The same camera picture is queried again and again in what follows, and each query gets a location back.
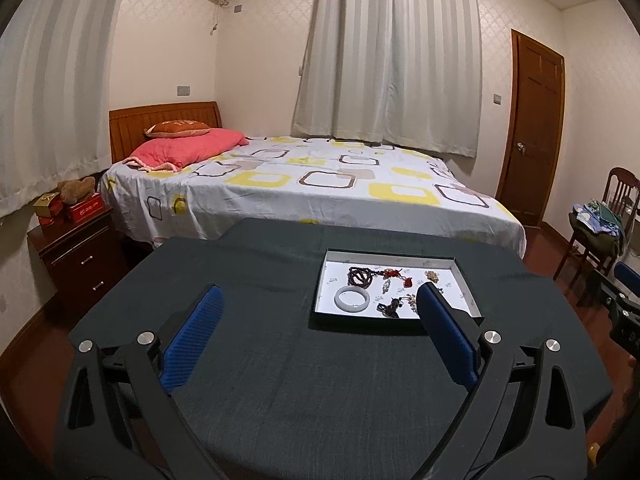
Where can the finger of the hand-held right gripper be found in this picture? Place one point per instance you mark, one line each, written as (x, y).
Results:
(617, 297)
(628, 275)

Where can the white-lined jewelry tray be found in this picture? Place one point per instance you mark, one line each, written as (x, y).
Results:
(460, 285)

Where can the wooden headboard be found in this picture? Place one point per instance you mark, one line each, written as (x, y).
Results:
(135, 125)

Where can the white striped side curtain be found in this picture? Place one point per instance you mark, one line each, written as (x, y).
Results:
(55, 110)

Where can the white window curtain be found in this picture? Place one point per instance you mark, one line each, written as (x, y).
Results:
(390, 50)

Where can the wooden door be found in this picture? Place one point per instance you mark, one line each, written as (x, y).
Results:
(535, 130)

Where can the pile of clothes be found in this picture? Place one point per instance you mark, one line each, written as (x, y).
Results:
(597, 230)

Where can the dark pendant with pearls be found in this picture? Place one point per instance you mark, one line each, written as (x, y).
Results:
(390, 307)

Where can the wooden nightstand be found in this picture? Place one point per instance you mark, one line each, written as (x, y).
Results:
(80, 260)

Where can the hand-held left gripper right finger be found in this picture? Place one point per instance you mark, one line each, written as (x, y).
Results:
(445, 330)

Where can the gold pearl brooch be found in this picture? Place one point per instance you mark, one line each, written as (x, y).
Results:
(433, 276)

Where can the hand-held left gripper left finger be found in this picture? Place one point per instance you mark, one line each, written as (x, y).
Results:
(195, 340)

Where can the wooden chair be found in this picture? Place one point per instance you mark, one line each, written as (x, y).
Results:
(617, 185)

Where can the light switch by door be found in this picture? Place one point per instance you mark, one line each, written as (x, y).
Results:
(497, 98)

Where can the red pillow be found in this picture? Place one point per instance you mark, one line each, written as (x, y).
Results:
(185, 149)

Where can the red tassel charm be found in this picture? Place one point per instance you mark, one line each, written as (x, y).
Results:
(402, 278)

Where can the dark grey tablecloth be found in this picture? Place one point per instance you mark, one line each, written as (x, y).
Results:
(300, 385)

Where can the brown plush toy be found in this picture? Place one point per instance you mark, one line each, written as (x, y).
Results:
(75, 190)

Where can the flat red box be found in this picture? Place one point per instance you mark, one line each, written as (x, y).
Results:
(85, 211)

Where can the orange cushion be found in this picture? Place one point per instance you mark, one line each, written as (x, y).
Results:
(175, 129)

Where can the bed with patterned sheet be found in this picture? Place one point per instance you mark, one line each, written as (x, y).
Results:
(310, 195)

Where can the small silver pendant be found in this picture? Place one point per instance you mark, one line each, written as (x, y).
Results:
(386, 286)

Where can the wall socket by headboard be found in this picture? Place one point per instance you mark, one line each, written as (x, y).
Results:
(183, 91)

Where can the red and gold box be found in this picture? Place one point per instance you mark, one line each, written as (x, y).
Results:
(46, 205)

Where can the white jade bangle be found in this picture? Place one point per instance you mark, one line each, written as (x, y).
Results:
(338, 300)

